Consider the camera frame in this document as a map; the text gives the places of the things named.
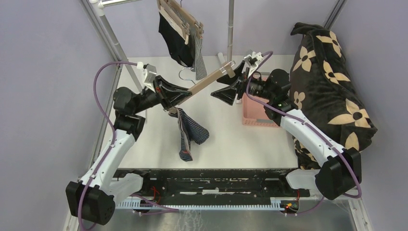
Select black floral blanket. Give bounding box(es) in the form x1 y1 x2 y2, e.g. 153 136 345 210
289 22 377 152

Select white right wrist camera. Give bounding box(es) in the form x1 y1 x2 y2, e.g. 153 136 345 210
243 50 264 77

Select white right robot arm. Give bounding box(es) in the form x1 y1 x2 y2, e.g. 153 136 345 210
211 62 362 200

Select white cable duct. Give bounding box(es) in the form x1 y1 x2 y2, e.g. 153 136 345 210
115 197 297 212

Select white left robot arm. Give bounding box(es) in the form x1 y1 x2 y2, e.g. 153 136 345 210
65 76 192 231

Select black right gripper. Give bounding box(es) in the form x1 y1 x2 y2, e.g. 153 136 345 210
211 60 274 105

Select dark striped underwear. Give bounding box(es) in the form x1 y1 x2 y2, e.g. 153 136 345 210
168 108 210 162

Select grey striped underwear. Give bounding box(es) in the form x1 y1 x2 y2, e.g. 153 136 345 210
171 26 207 80

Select silver clothes rack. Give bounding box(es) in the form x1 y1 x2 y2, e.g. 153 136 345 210
79 0 243 125

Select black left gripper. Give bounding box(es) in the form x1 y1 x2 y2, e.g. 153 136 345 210
133 75 192 114

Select wooden clip hanger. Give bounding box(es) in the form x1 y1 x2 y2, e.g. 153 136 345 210
165 0 204 39
157 0 190 45
166 61 235 114

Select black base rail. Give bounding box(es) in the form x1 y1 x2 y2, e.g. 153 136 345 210
114 168 321 205

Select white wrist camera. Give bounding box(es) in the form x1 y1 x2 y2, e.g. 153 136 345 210
136 62 157 92
243 50 264 77

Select black underwear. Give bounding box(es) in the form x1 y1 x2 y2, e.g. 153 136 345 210
158 14 194 67

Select pink plastic basket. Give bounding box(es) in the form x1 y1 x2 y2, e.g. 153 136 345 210
242 83 279 128

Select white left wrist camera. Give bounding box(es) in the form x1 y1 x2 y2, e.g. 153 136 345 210
136 62 157 92

